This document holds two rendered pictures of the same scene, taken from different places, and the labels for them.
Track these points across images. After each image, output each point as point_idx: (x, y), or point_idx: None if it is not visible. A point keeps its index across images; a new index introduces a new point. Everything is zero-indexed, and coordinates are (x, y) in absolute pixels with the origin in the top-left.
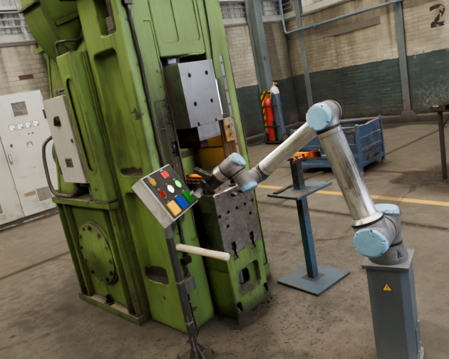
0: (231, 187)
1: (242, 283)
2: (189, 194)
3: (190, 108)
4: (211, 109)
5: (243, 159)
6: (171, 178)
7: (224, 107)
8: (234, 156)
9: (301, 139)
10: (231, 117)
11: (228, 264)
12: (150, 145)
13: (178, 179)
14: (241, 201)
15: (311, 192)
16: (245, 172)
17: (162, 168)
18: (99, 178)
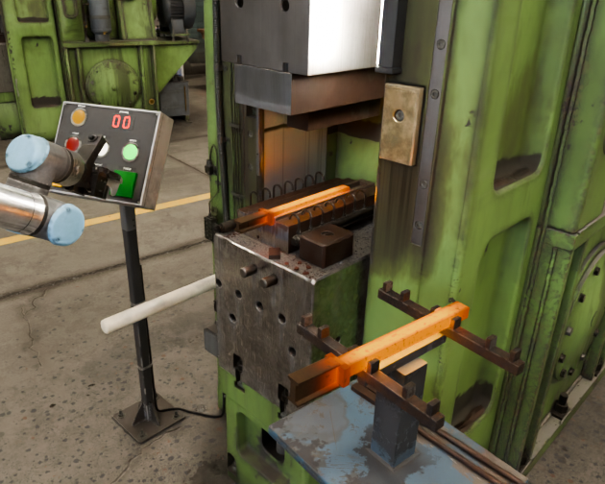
0: (257, 254)
1: (271, 451)
2: (128, 181)
3: (227, 11)
4: (278, 32)
5: (28, 159)
6: (129, 135)
7: (392, 46)
8: (13, 139)
9: None
10: (418, 92)
11: (222, 377)
12: (208, 66)
13: (144, 146)
14: (273, 304)
15: (314, 474)
16: (6, 184)
17: (131, 109)
18: None
